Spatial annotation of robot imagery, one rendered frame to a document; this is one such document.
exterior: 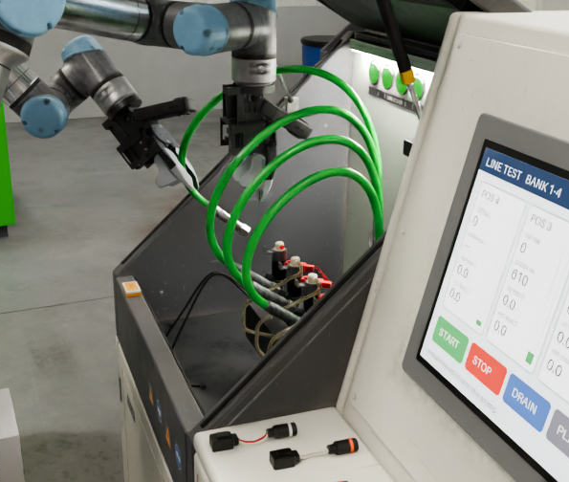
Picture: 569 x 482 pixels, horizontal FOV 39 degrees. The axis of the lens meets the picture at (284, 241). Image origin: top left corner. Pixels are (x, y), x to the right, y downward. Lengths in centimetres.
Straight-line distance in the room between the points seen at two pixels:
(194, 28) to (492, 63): 47
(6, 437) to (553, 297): 74
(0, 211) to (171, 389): 356
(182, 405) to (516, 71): 71
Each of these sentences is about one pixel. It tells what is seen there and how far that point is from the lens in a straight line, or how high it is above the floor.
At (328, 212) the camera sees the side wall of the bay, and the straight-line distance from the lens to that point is 187.
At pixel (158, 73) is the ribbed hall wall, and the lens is 812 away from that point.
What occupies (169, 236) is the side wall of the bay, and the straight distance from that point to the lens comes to 176.
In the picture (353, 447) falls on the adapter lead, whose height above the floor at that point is 99.
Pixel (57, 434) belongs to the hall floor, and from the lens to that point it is 301.
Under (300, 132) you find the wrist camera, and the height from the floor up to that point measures 132.
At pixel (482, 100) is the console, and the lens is 102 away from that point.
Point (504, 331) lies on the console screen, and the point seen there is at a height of 124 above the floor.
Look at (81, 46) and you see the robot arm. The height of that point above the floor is 144.
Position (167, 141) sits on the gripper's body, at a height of 127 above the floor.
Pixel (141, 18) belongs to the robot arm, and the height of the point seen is 151.
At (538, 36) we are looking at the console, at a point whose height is 154.
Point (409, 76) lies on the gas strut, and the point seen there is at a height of 146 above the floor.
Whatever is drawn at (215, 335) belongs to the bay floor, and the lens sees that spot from 176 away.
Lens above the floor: 163
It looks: 20 degrees down
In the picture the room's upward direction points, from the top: 1 degrees clockwise
